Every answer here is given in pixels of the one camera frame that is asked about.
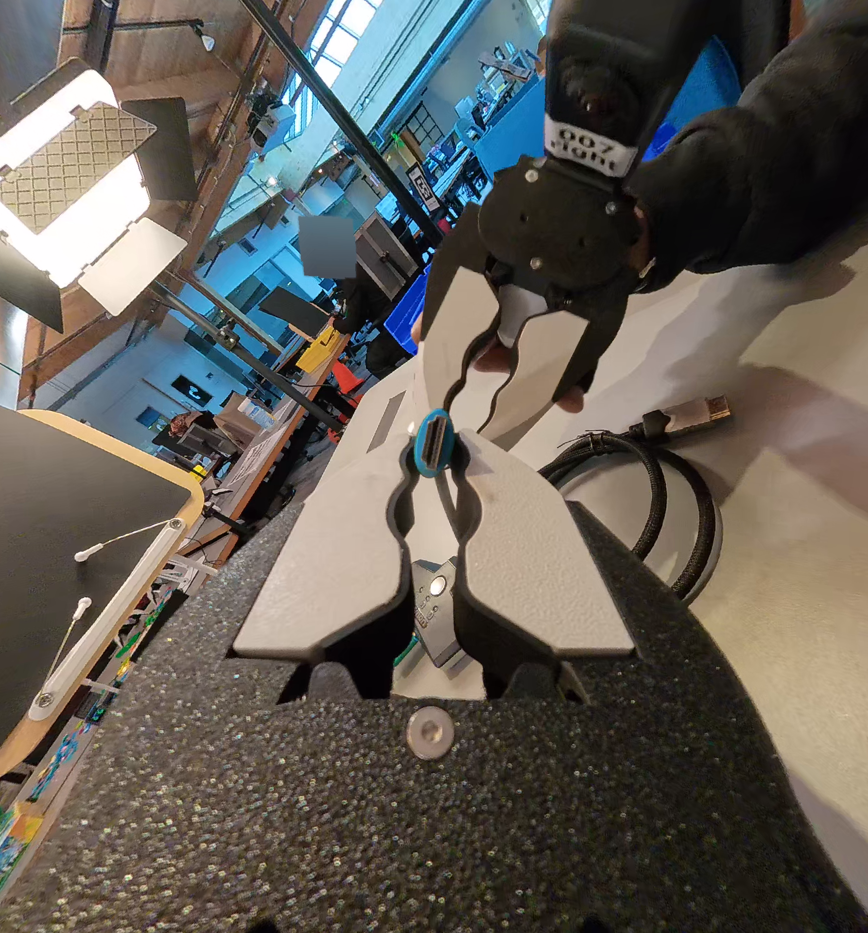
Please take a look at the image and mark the wood rimmed black board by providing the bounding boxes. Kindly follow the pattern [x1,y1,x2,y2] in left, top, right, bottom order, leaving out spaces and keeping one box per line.
[0,394,207,792]

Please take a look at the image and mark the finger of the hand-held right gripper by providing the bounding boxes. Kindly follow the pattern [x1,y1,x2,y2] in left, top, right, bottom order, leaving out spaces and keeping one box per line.
[478,310,592,446]
[412,265,504,438]

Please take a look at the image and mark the black braided cable grey plug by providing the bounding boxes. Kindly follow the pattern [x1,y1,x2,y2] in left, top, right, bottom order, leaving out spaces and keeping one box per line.
[538,392,735,605]

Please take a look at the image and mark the long wooden workbench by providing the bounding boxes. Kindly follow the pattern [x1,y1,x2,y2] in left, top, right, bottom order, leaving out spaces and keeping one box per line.
[208,350,351,529]

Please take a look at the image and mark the black easel board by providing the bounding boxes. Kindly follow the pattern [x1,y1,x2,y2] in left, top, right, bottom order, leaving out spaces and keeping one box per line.
[259,286,330,338]

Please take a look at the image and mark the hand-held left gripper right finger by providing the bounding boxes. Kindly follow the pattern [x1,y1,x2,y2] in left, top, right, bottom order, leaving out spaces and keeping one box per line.
[449,429,637,664]

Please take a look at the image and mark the black light stand pole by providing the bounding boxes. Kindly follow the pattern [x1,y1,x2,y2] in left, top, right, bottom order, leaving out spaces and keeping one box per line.
[239,0,446,245]

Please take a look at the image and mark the green plug braided hdmi cable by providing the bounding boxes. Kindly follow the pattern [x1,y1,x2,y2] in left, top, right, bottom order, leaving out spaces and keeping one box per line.
[412,408,458,544]

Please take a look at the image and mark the black hdmi switch box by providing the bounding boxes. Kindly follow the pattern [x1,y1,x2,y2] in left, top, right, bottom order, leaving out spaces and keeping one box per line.
[392,556,473,673]

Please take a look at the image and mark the person's right forearm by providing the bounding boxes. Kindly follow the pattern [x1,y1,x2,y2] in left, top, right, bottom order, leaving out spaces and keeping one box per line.
[624,0,868,294]

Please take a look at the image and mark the white stand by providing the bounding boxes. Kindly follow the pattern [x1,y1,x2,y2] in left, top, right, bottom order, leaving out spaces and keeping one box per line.
[28,516,189,724]

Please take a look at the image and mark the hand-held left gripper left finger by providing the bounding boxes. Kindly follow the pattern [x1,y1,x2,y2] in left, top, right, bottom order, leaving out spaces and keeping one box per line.
[231,437,417,664]

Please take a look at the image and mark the studio light panel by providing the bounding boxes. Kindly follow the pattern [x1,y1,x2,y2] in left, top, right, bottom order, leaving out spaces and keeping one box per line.
[0,57,199,335]

